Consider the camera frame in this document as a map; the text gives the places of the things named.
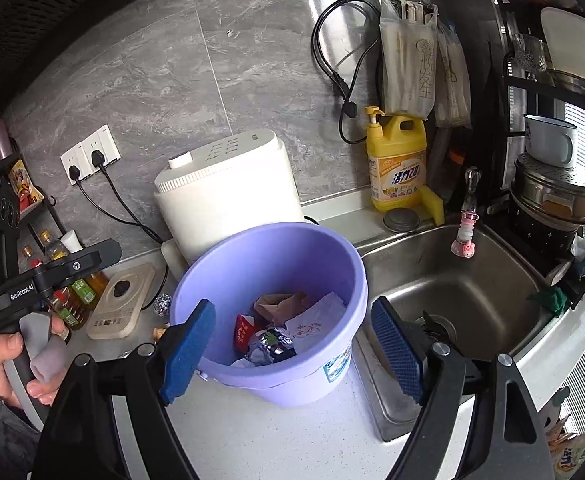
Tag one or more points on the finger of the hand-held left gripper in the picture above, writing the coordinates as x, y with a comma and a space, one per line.
72, 266

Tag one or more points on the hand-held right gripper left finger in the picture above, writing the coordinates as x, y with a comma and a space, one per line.
185, 355

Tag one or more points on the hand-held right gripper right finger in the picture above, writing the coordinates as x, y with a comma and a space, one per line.
397, 350

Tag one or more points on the white tissue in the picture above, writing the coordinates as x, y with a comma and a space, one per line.
242, 362

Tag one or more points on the small red wrapper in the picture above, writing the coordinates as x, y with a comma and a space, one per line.
245, 332

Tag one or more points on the white red wrapper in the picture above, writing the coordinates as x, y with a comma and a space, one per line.
317, 325

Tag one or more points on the silver foil wrapper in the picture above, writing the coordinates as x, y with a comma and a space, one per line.
272, 345

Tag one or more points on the purple plastic bucket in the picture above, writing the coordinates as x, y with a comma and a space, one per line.
232, 260

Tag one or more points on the brown paper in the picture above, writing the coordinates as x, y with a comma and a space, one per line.
280, 307

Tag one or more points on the white oil sprayer bottle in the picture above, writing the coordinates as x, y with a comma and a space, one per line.
72, 241

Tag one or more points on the gold cap clear bottle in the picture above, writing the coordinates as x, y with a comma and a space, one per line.
52, 247

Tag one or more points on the yellow cap green label bottle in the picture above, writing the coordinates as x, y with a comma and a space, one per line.
83, 291

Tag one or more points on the small brown scrap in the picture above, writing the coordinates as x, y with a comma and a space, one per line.
161, 334

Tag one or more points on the red cap oil bottle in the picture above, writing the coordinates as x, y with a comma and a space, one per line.
67, 310

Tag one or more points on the sink drain strainer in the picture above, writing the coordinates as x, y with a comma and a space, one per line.
435, 325

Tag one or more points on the crumpled foil ball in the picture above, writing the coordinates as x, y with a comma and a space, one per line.
162, 305

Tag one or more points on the black metal shelf rack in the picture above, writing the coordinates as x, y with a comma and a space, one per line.
47, 210

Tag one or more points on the colourful snack pack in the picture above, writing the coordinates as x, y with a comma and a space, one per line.
25, 182

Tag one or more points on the cream induction cooker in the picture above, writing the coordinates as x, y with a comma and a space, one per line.
122, 310

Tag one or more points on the black power plug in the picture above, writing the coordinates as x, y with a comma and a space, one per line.
75, 172
97, 159

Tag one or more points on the stainless steel sink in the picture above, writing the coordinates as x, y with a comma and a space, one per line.
472, 290

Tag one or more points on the round steel lid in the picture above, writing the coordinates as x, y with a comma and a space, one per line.
401, 220

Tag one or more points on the faucet with pink filter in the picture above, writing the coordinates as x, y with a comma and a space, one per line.
466, 232

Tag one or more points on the yellow sponge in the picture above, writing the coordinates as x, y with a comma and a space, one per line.
433, 205

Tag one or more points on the green cloth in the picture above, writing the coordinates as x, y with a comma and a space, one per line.
552, 300

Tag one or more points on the cream air fryer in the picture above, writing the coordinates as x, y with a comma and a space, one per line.
222, 195

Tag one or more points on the yellow detergent bottle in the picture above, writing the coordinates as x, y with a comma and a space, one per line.
397, 170

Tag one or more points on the black patterned pot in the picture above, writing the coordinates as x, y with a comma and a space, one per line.
537, 232

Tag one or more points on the colourful packets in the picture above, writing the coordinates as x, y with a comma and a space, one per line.
569, 447

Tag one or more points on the black range hood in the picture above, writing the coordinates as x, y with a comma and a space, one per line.
47, 20

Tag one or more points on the steel steamer pot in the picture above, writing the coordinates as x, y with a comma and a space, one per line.
552, 185

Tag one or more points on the white enamel mug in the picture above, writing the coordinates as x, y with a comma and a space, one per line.
549, 140

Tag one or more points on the black dish rack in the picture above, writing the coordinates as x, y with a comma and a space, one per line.
512, 110

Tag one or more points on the small clear hanging bag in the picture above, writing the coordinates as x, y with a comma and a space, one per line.
452, 85

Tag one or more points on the large clear hanging bag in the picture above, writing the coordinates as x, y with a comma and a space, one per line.
407, 60

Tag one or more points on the steel bowl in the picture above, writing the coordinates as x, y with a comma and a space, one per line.
577, 82

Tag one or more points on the clear drinking glass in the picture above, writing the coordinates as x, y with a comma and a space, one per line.
528, 55

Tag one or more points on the white cutting board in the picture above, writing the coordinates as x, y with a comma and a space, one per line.
572, 45

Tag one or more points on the white wall socket panel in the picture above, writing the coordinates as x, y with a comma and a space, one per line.
75, 157
103, 141

